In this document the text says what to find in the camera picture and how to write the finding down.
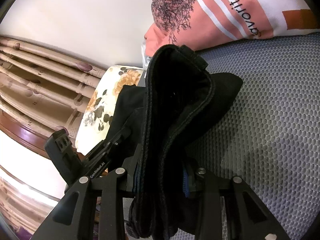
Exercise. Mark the white floral pillow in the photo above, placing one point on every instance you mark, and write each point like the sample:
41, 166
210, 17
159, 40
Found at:
100, 109

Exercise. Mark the grey mesh mattress pad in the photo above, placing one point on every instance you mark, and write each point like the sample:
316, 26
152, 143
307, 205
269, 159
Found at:
270, 135

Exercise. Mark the pink checkered pillow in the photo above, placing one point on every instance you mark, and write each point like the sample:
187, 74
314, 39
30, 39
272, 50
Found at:
201, 24

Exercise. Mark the black pants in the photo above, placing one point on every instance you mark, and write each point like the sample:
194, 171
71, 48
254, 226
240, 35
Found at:
168, 117

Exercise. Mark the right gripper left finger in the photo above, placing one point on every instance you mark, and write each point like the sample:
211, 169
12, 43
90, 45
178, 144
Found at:
74, 215

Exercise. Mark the light blue striped cloth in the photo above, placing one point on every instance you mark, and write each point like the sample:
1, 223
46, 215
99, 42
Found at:
145, 58

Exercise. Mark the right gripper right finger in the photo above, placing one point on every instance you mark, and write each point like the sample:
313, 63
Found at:
218, 208

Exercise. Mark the beige patterned curtain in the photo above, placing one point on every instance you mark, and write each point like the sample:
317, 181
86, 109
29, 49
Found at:
43, 89

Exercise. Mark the brown wooden bed frame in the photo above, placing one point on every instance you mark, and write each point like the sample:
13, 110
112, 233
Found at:
23, 135

